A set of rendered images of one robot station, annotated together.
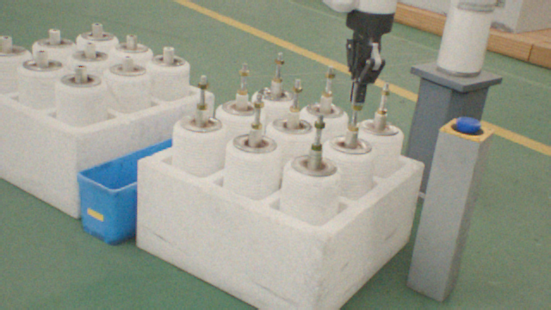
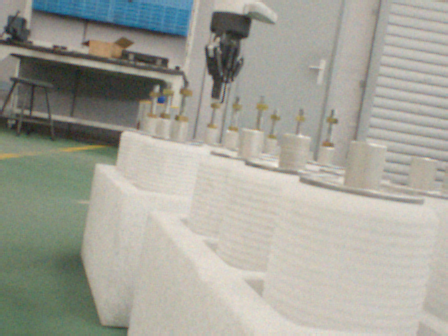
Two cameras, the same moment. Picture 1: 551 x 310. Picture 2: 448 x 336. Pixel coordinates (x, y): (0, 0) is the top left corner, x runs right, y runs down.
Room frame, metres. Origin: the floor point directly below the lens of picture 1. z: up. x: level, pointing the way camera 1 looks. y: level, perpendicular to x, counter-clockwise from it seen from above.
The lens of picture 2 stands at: (1.89, 0.65, 0.27)
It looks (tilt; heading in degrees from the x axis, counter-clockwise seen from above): 3 degrees down; 221
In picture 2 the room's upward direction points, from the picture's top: 10 degrees clockwise
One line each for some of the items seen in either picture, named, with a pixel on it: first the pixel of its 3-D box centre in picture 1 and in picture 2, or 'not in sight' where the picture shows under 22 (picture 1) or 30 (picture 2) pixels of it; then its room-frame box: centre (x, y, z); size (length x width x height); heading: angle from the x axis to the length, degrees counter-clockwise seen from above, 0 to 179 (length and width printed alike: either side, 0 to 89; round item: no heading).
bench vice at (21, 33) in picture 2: not in sight; (17, 28); (-0.76, -4.16, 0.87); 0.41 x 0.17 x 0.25; 42
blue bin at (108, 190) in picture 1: (152, 185); not in sight; (1.19, 0.25, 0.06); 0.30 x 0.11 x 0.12; 147
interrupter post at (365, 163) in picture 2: (97, 31); (364, 170); (1.56, 0.47, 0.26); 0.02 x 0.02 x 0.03
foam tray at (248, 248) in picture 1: (283, 203); (213, 243); (1.12, -0.02, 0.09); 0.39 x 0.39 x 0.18; 59
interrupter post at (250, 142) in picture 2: (168, 55); (249, 147); (1.43, 0.27, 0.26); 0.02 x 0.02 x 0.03
